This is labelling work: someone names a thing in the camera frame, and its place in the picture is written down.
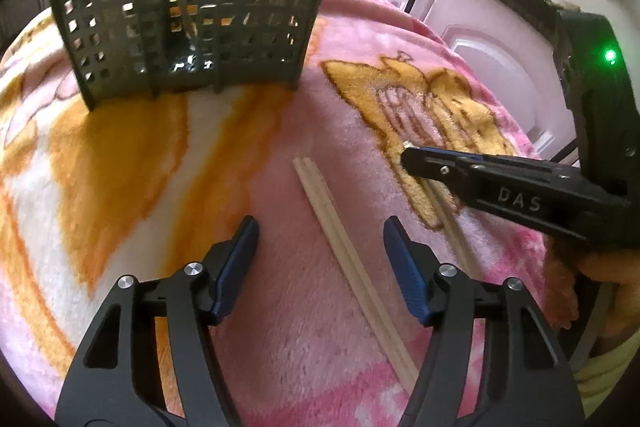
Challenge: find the bare wooden chopstick pair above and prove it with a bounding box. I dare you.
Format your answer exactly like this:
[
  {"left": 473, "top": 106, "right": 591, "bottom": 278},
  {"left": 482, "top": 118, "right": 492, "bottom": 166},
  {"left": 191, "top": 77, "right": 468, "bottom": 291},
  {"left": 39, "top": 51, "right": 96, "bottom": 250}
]
[{"left": 292, "top": 157, "right": 419, "bottom": 393}]

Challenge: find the right hand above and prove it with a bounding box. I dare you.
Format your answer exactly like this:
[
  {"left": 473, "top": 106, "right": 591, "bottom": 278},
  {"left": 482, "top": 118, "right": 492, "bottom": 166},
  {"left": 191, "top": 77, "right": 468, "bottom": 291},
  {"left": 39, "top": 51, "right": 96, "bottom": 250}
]
[{"left": 542, "top": 236, "right": 639, "bottom": 353}]

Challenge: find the wrapped chopstick pair on blanket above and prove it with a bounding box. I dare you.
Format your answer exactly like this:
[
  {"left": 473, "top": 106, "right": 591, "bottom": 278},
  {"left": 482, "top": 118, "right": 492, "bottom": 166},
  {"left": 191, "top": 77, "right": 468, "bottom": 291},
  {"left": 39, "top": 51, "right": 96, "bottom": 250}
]
[{"left": 401, "top": 140, "right": 484, "bottom": 281}]

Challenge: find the pink bear blanket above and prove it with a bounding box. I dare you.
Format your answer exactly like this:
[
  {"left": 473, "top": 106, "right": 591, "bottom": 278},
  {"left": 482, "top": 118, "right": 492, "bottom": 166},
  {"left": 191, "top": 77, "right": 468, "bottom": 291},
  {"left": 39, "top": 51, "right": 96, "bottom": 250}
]
[{"left": 0, "top": 0, "right": 584, "bottom": 427}]

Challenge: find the dark green utensil basket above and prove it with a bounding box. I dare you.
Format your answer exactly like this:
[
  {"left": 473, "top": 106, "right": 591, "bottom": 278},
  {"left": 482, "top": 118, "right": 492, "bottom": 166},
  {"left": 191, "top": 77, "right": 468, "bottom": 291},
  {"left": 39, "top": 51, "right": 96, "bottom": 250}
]
[{"left": 50, "top": 0, "right": 322, "bottom": 108}]

